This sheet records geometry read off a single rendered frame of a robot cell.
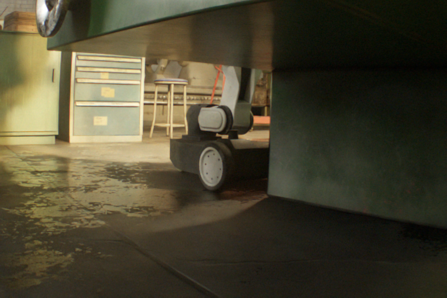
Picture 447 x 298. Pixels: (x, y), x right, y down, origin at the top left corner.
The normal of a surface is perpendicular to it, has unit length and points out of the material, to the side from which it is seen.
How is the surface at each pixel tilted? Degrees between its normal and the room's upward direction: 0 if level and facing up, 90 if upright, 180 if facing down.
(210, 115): 90
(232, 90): 90
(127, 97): 90
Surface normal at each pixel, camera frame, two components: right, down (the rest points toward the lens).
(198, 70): 0.54, -0.22
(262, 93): 0.42, 0.07
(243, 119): 0.59, 0.12
